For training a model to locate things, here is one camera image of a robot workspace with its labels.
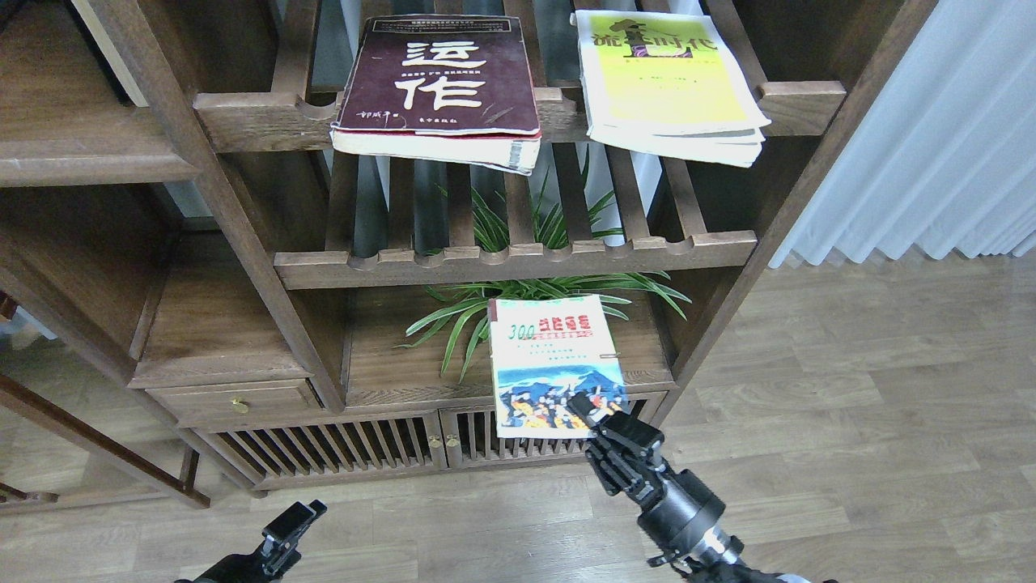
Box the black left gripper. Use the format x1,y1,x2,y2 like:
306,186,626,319
176,500,327,582

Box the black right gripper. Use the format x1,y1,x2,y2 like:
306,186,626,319
567,392,744,571

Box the colourful 300 paperback book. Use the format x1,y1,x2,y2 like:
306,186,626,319
488,294,631,439

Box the yellow green cover book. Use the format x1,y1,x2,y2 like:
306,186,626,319
571,10,769,168

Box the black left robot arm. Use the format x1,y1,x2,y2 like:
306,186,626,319
193,500,327,582

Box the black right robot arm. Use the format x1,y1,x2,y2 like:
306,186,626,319
567,392,804,582

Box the green spider plant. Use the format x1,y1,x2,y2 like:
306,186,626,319
395,177,692,381

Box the dark wooden bookshelf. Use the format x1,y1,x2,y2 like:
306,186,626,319
2,1,936,494

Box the maroon book white characters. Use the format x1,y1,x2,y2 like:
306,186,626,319
330,14,541,176

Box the white pleated curtain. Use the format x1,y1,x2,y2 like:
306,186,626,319
769,1,1035,268

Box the dark wooden side frame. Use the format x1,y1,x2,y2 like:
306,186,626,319
0,374,211,517

